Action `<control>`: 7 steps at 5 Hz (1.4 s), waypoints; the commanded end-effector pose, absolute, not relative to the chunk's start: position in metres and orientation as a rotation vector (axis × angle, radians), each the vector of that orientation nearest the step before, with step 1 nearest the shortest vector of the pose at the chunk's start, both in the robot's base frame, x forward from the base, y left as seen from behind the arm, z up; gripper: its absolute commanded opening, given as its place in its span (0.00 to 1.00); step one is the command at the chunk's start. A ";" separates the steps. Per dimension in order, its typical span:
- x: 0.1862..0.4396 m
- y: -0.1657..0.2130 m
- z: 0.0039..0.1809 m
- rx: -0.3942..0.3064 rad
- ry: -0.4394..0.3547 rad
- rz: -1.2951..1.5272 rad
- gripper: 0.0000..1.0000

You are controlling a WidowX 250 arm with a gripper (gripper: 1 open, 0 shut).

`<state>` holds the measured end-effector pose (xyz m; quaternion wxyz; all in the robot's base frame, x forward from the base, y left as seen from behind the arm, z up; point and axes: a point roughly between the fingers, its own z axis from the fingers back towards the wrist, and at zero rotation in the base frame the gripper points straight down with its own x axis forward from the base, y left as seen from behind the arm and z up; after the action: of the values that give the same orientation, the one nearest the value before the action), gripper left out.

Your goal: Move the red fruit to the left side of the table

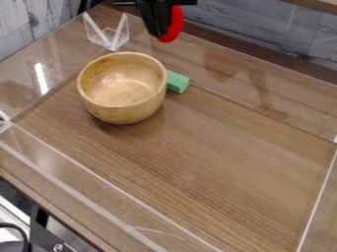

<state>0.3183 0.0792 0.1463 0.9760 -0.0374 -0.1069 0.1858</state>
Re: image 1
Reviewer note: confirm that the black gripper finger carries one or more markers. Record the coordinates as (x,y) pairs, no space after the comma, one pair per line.
(161,14)
(145,9)

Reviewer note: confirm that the red plush fruit green stem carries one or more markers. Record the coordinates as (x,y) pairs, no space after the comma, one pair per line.
(176,25)

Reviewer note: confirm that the green rectangular block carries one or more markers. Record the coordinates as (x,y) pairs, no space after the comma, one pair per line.
(177,82)

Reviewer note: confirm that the wooden bowl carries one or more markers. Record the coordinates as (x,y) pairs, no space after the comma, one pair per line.
(122,86)

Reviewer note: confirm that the clear acrylic corner bracket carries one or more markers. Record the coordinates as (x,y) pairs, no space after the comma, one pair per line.
(109,38)

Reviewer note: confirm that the clear acrylic tray wall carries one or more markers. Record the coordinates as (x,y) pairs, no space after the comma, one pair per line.
(189,182)

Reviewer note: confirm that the black table leg bracket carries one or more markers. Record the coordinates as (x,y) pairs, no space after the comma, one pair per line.
(43,240)

